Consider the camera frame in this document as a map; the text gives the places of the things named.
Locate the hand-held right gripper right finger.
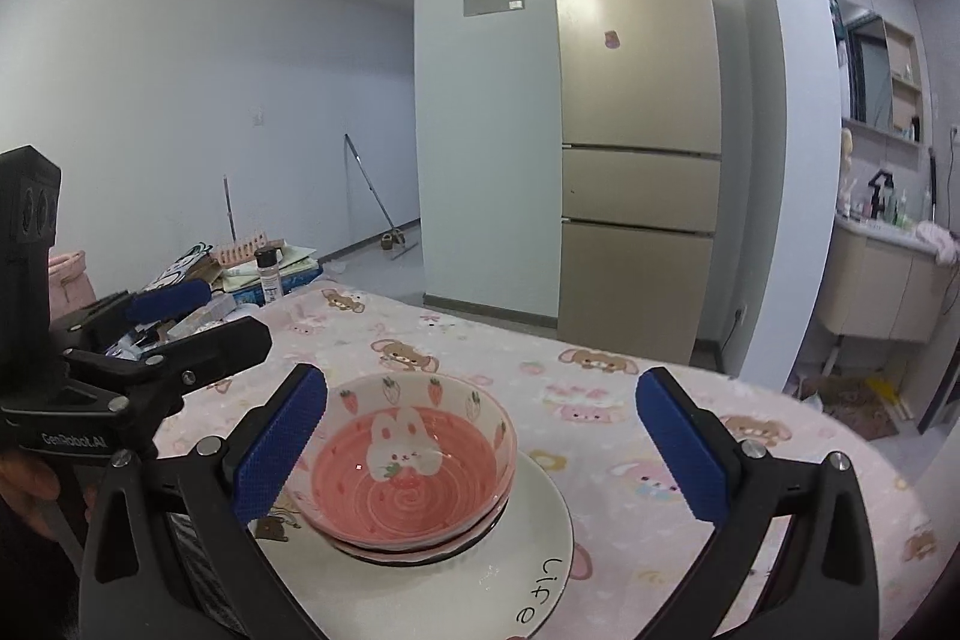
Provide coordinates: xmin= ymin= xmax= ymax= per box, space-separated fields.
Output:
xmin=636 ymin=367 xmax=880 ymax=640

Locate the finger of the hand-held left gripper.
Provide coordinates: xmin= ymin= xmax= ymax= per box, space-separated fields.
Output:
xmin=64 ymin=317 xmax=271 ymax=416
xmin=52 ymin=280 xmax=212 ymax=348

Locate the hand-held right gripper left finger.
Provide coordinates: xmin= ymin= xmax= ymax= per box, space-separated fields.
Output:
xmin=81 ymin=364 xmax=329 ymax=640

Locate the pink carrot print bowl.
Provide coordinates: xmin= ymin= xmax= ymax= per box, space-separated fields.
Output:
xmin=306 ymin=374 xmax=518 ymax=540
xmin=330 ymin=460 xmax=518 ymax=556

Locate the white plate cartoon print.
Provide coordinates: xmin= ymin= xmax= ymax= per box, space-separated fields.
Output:
xmin=251 ymin=449 xmax=575 ymax=640

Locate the person's left hand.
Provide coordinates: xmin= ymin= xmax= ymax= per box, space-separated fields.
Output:
xmin=0 ymin=449 xmax=61 ymax=536

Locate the pink fabric bag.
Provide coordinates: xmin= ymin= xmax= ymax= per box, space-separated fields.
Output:
xmin=49 ymin=251 xmax=95 ymax=311

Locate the pink comb-shaped rack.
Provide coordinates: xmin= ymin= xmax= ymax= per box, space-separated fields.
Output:
xmin=210 ymin=229 xmax=267 ymax=270

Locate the pink printed blanket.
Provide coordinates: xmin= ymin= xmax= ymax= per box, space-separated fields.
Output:
xmin=97 ymin=287 xmax=938 ymax=640

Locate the blue and white box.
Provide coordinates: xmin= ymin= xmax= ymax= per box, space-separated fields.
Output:
xmin=225 ymin=257 xmax=323 ymax=307

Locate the floor mat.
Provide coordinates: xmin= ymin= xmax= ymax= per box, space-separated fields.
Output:
xmin=799 ymin=374 xmax=912 ymax=438

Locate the beige vanity cabinet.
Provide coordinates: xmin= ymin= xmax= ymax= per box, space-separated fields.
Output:
xmin=816 ymin=218 xmax=953 ymax=342

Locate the black faucet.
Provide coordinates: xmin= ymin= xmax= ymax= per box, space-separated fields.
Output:
xmin=868 ymin=169 xmax=896 ymax=220

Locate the white doll figure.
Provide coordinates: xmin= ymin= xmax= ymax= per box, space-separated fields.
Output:
xmin=840 ymin=130 xmax=860 ymax=217

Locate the gold refrigerator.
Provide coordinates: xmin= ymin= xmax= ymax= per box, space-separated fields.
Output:
xmin=547 ymin=0 xmax=725 ymax=348

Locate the white towel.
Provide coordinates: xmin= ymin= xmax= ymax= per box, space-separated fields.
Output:
xmin=915 ymin=221 xmax=960 ymax=266

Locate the bathroom mirror cabinet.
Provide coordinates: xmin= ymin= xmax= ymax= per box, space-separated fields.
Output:
xmin=832 ymin=0 xmax=925 ymax=145

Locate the mop with long handle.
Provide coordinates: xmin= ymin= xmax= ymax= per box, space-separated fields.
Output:
xmin=345 ymin=134 xmax=421 ymax=262

